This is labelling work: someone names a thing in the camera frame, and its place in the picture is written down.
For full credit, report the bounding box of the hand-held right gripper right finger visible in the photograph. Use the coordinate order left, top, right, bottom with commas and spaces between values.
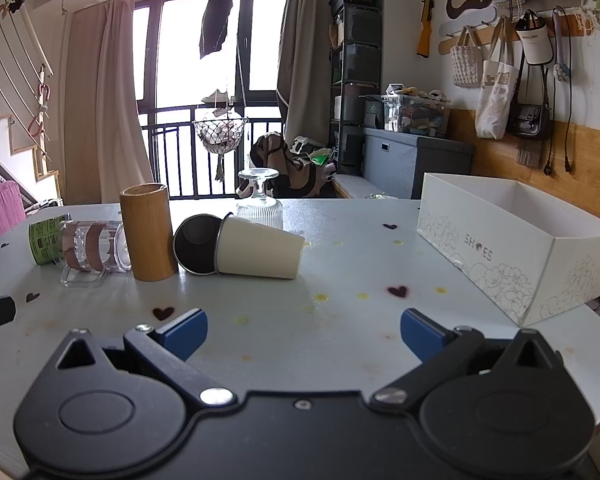
369, 308, 563, 406

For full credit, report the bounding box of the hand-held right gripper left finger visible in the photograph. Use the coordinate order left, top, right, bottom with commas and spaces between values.
45, 308, 237, 407

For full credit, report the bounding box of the white paper cup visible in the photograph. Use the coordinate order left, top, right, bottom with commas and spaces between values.
214, 213, 306, 280

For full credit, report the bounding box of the black shoulder bag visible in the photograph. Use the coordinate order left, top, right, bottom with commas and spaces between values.
505, 50, 554, 141

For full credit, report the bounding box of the black cup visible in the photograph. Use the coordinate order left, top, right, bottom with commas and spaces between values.
173, 213, 226, 276

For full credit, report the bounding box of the bamboo cup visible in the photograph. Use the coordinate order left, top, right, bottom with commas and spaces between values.
119, 183, 180, 282

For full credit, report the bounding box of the green label can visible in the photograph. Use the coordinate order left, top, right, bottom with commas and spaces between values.
28, 215, 72, 265

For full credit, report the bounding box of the white shoe box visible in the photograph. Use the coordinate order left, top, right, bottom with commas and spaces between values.
417, 172, 600, 328

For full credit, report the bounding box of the clear mug with brown bands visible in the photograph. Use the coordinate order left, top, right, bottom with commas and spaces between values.
60, 219, 133, 289

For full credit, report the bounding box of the clear ribbed glass goblet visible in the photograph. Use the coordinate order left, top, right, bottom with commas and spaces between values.
236, 168, 284, 231

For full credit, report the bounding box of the white bench cushion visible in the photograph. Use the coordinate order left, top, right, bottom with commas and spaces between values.
332, 173, 399, 200

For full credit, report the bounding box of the black balcony railing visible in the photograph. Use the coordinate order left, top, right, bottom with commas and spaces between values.
137, 104, 287, 202

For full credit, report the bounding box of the grey storage box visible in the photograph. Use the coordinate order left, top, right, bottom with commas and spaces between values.
362, 126, 476, 200

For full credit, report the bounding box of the brown fringed scarf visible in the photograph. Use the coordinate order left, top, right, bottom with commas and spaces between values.
515, 137, 544, 169

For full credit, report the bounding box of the clear plastic storage bin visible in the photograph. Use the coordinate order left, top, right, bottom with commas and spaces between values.
382, 92, 452, 137

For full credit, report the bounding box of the beige curtain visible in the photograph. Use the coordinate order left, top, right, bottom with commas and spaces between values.
61, 0, 157, 206

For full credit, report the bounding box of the canvas tote bag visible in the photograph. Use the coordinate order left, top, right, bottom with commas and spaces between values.
474, 16, 521, 140

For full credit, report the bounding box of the white stair railing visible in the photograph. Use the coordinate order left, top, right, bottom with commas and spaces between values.
0, 0, 56, 121

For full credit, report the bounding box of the white knitted bag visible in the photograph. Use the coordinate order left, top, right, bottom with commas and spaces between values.
450, 26, 483, 89

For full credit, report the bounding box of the black drawer shelf unit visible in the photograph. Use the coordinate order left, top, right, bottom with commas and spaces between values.
328, 2, 383, 177

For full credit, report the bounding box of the grey curtain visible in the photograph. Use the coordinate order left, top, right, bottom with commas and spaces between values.
275, 0, 344, 149

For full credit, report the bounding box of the white and black cap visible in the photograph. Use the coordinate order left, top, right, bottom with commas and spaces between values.
515, 9, 554, 66

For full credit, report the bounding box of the orange toy rifle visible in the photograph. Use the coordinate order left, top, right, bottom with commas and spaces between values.
416, 0, 441, 59

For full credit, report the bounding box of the dark hanging garment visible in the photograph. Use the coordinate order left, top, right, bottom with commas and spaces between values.
198, 0, 235, 60

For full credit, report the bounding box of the hanging wire basket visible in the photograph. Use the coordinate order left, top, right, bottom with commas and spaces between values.
192, 114, 249, 157

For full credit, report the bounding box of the black hanging cable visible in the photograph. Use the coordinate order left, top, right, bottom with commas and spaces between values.
544, 5, 577, 177

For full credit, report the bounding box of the wooden wall coat rack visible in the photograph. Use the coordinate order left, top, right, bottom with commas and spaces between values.
438, 0, 600, 57

